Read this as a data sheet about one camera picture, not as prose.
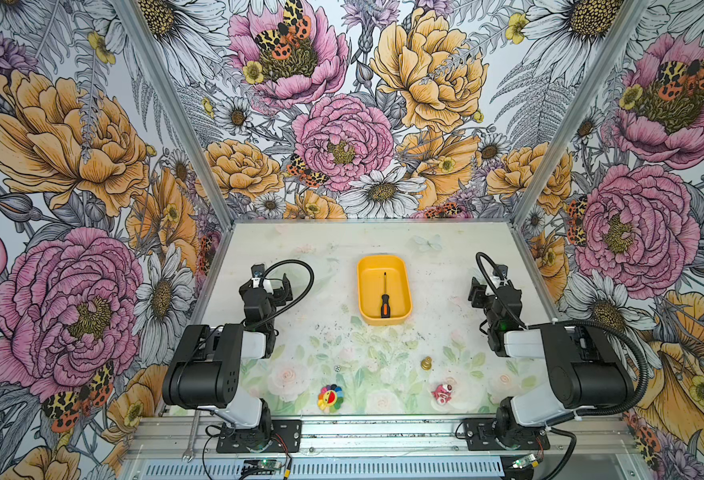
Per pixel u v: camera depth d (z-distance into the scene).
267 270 0.79
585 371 0.46
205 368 0.46
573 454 0.67
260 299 0.71
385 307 0.95
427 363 0.84
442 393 0.77
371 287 1.03
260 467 0.71
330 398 0.79
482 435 0.74
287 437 0.75
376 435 0.76
